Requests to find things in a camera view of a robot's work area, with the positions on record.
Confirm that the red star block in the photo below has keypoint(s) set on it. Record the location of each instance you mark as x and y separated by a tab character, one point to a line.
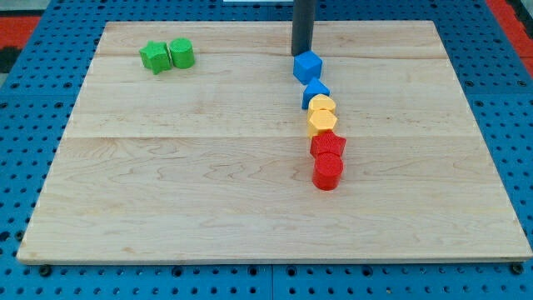
327	142

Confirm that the green star block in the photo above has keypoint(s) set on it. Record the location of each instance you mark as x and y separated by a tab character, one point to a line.
155	56

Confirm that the light wooden board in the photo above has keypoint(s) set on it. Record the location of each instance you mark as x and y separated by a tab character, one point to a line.
211	164

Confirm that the red cylinder block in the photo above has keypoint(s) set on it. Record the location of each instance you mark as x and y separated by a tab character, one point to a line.
327	171

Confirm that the yellow hexagon block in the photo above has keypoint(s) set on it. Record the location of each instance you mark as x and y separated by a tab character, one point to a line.
320	122

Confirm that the blue triangular block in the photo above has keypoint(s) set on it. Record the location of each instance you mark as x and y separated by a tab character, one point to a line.
313	88

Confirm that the blue cube block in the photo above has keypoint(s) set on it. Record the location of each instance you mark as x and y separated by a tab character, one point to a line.
307	66

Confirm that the green cylinder block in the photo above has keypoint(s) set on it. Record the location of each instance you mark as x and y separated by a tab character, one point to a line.
182	54

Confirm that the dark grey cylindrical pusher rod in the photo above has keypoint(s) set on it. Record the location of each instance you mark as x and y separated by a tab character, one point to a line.
303	19

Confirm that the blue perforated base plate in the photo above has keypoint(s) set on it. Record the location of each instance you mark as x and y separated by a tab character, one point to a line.
42	87

